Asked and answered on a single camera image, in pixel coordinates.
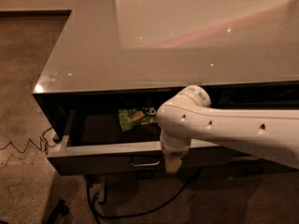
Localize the black object on floor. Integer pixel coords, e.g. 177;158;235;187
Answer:
45;199;69;224

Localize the green snack bag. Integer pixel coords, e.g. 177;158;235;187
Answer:
119;107;157;132

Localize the grey drawer cabinet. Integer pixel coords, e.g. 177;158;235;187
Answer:
34;0;299;173

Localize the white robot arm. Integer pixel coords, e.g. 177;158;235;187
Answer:
156;85;299;173

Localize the thick black floor cable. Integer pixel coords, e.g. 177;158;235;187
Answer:
85;166;204;224

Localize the grey drawer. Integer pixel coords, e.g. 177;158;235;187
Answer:
46;109;250;176
230;156;296;176
212;85;299;109

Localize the thin zigzag black cable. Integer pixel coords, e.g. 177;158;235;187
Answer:
0;126;64;157

